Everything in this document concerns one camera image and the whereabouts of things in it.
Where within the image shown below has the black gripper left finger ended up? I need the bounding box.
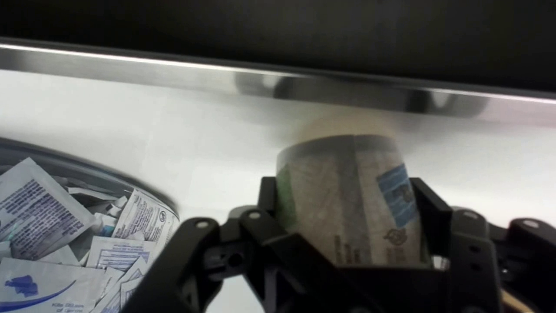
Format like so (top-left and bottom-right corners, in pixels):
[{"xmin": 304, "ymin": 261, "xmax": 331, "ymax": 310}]
[{"xmin": 119, "ymin": 176, "xmax": 331, "ymax": 313}]

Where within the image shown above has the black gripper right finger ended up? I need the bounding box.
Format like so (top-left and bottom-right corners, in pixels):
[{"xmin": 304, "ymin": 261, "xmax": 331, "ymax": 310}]
[{"xmin": 406, "ymin": 176, "xmax": 556, "ymax": 313}]

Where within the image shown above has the printed paper coffee cup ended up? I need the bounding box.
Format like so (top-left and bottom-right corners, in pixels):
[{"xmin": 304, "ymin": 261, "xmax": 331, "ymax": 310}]
[{"xmin": 274, "ymin": 134, "xmax": 434, "ymax": 270}]

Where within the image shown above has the glass jar of wipe packets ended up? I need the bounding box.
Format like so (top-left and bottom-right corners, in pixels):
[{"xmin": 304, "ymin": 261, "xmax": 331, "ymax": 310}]
[{"xmin": 0, "ymin": 136, "xmax": 182, "ymax": 313}]

